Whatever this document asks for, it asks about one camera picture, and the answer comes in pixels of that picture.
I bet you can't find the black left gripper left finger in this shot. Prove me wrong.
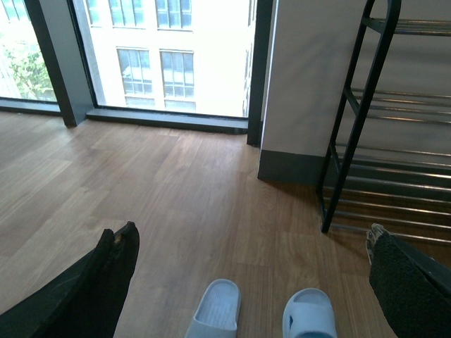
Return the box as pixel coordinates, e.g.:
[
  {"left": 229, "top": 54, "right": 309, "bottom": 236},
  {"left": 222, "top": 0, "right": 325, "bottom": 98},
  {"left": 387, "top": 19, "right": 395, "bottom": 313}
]
[{"left": 1, "top": 222, "right": 140, "bottom": 337}]

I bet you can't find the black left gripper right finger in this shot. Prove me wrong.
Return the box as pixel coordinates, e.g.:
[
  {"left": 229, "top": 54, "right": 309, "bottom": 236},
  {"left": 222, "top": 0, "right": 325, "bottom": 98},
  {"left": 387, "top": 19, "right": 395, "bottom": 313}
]
[{"left": 366, "top": 223, "right": 450, "bottom": 337}]

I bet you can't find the light blue slipper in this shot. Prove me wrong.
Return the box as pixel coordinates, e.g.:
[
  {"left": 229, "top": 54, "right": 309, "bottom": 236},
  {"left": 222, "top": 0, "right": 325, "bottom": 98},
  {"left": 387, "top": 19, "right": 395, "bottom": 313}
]
[
  {"left": 283, "top": 288, "right": 338, "bottom": 337},
  {"left": 185, "top": 279, "right": 241, "bottom": 338}
]

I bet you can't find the black metal shoe rack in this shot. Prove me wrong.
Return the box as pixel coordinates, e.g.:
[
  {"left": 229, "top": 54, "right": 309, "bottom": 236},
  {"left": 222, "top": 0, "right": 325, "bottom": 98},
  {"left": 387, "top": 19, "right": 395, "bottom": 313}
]
[{"left": 316, "top": 1, "right": 450, "bottom": 244}]

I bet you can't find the dark window frame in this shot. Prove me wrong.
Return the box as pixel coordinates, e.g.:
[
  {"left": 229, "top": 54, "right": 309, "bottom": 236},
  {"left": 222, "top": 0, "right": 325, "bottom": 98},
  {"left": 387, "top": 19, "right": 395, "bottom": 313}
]
[{"left": 1, "top": 1, "right": 273, "bottom": 144}]

